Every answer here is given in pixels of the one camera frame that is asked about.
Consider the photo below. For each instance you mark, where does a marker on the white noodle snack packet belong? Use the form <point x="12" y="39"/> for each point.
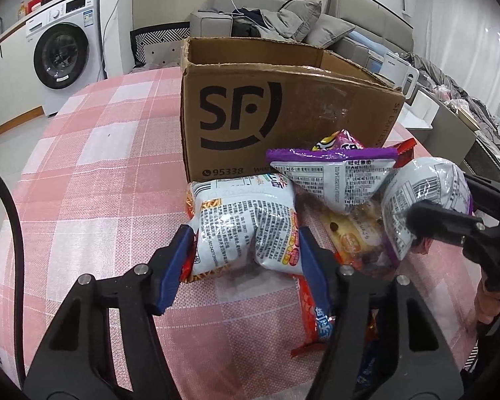
<point x="233" y="233"/>

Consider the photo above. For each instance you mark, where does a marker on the dark grey cushion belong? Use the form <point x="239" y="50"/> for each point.
<point x="300" y="18"/>

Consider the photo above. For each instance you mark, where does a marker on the black patterned chair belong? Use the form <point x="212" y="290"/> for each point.
<point x="158" y="43"/>

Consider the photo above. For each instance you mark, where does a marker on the white air purifier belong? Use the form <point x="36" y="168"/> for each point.
<point x="389" y="71"/>

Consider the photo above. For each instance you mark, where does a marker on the light blue folded blanket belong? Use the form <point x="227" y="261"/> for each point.
<point x="358" y="42"/>

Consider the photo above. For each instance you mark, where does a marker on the purple white snack packet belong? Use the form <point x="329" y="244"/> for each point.
<point x="421" y="183"/>
<point x="337" y="179"/>

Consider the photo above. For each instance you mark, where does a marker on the grey sofa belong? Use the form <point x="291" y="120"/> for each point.
<point x="375" y="16"/>

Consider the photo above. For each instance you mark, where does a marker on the brown cardboard box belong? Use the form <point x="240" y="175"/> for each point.
<point x="296" y="104"/>

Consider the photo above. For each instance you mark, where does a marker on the pink checked tablecloth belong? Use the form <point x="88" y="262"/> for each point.
<point x="108" y="175"/>

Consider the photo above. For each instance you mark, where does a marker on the red orange snack packet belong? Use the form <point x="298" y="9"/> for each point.
<point x="312" y="321"/>

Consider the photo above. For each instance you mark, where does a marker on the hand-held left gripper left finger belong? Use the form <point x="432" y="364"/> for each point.
<point x="173" y="271"/>

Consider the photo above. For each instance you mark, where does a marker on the person's right hand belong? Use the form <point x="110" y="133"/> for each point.
<point x="487" y="304"/>

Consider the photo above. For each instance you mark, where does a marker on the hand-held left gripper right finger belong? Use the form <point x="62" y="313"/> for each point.
<point x="314" y="271"/>

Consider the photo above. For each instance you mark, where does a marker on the red box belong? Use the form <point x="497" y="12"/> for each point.
<point x="36" y="2"/>

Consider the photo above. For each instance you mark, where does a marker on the white washing machine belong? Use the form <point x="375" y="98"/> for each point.
<point x="62" y="58"/>

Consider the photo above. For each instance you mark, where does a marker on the dark jacket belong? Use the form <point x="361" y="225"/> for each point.
<point x="246" y="25"/>

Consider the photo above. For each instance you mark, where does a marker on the light grey cushion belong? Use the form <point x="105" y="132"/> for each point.
<point x="333" y="31"/>

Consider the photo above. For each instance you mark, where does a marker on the grey garment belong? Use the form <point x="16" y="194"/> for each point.
<point x="279" y="25"/>

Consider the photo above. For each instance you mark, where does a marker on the pink purple snack packet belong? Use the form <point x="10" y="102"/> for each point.
<point x="341" y="139"/>

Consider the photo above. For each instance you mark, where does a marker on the yellow bottle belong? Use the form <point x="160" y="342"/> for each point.
<point x="22" y="10"/>

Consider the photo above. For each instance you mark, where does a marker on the clear cookie packet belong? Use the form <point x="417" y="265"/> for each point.
<point x="350" y="237"/>

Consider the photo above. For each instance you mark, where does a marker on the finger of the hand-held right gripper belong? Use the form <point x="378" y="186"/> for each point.
<point x="441" y="223"/>
<point x="493" y="196"/>

